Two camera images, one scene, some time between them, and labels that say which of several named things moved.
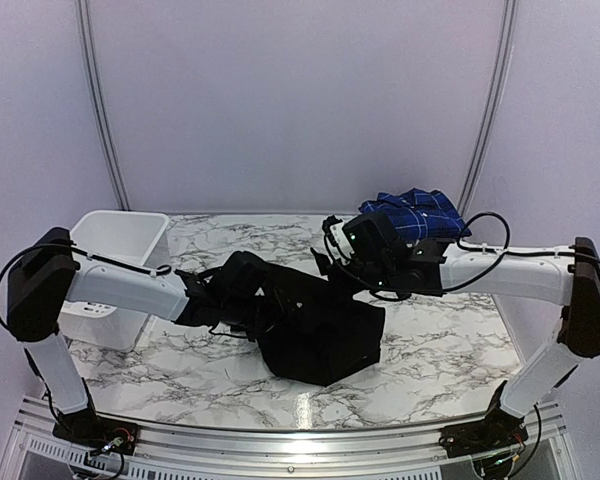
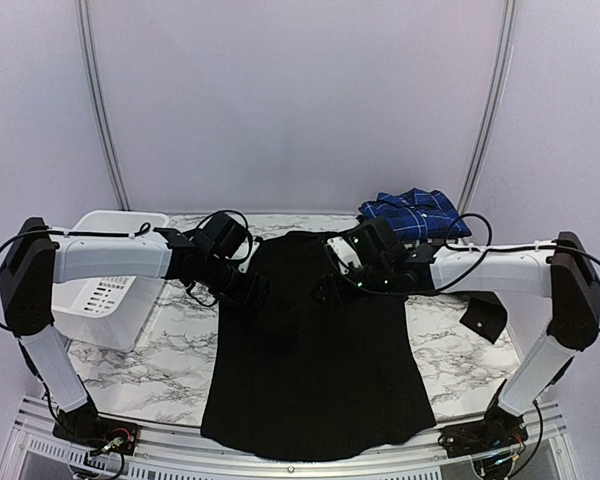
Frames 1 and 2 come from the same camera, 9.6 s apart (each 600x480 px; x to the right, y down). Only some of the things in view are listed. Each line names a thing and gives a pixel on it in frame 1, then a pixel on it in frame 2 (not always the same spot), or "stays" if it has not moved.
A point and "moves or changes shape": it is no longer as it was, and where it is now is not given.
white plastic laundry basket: [139, 239] stays
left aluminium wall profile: [101, 105] stays
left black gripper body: [256, 317] -> [234, 292]
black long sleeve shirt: [324, 332] moves or changes shape
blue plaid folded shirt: [415, 215] stays
